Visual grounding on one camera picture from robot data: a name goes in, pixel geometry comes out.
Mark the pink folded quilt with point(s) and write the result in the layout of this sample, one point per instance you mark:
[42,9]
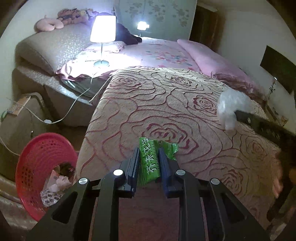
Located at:
[216,66]

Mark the floral wardrobe door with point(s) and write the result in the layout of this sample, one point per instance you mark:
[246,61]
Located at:
[169,20]

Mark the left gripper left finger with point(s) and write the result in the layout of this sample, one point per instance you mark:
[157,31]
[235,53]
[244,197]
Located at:
[132,173]

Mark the pink plastic mesh basket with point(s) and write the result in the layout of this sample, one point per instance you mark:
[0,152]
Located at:
[35,164]

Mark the small night light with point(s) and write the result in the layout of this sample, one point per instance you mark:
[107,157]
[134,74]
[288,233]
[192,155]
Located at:
[142,26]

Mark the dark brown paper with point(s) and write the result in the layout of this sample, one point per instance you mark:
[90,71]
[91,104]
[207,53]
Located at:
[67,170]

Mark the grey patterned headboard cushion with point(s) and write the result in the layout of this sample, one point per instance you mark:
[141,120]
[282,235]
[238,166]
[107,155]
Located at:
[51,50]

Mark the dark clothing heap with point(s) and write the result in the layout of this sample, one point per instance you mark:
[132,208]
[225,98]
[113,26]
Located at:
[123,34]

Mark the brown plush toys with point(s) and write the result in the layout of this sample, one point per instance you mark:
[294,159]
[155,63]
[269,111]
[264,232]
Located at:
[76,16]

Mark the brown bedside cabinet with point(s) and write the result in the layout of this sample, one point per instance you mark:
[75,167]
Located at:
[17,131]

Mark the floral pink bed sheet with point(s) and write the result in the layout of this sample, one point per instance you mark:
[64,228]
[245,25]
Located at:
[150,52]

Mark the rose patterned bed blanket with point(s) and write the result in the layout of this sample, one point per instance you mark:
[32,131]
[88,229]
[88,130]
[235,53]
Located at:
[180,106]

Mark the clear plastic bag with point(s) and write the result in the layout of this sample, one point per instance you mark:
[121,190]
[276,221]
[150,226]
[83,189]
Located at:
[229,102]

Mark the pink neck pillow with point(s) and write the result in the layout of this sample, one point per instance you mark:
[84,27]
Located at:
[48,24]

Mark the white table lamp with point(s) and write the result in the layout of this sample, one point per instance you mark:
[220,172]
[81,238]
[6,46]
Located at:
[103,31]

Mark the white tissue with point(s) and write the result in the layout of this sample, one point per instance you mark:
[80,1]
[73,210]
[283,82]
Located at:
[63,182]

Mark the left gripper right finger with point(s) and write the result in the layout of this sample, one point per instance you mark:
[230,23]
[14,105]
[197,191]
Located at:
[166,175]

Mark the green snack packet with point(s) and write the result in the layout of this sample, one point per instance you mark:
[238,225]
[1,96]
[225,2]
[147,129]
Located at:
[149,169]

